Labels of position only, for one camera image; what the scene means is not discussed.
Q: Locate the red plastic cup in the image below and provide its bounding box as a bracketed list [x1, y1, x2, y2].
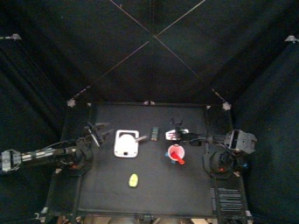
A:
[167, 143, 187, 161]

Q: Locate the wooden block with red dot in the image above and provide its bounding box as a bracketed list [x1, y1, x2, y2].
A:
[150, 127, 160, 142]

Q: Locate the green toy starfruit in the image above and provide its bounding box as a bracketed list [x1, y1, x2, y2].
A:
[128, 173, 140, 188]

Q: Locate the white printed table label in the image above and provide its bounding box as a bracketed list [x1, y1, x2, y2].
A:
[215, 186, 245, 215]

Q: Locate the white toy pan grey handle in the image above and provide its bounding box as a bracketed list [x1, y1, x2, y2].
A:
[116, 133, 149, 156]

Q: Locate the red spatula handle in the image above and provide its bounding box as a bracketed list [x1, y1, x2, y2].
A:
[171, 150, 187, 166]

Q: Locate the thin diagonal brace wire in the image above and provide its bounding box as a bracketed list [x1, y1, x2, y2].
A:
[106, 0, 229, 104]
[69, 0, 208, 101]

